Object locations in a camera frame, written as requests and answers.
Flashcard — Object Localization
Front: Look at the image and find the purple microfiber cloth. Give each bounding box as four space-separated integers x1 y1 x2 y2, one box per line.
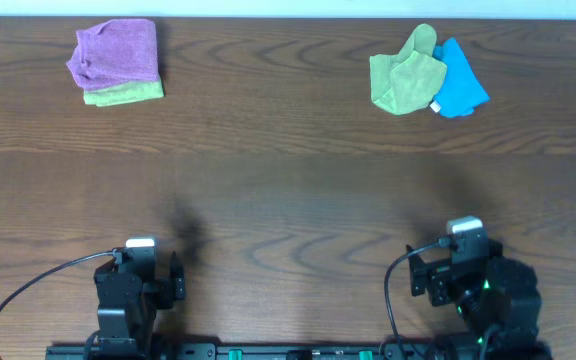
66 19 159 91

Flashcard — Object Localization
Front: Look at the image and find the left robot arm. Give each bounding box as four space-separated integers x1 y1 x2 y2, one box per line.
83 246 186 360

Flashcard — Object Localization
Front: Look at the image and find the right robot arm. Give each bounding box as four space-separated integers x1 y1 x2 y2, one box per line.
406 228 552 360

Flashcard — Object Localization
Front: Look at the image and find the folded green cloth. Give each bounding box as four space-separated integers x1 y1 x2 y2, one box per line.
83 80 164 107

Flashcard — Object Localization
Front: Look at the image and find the blue cloth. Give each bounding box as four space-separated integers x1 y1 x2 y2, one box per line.
430 38 490 118

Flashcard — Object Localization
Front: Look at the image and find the crumpled green cloth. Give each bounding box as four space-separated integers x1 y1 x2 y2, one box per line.
369 23 447 116

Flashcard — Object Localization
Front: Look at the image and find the left black cable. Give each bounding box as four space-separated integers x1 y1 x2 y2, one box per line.
0 249 119 360

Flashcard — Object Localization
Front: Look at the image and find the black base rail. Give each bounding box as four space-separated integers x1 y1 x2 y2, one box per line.
45 337 469 360

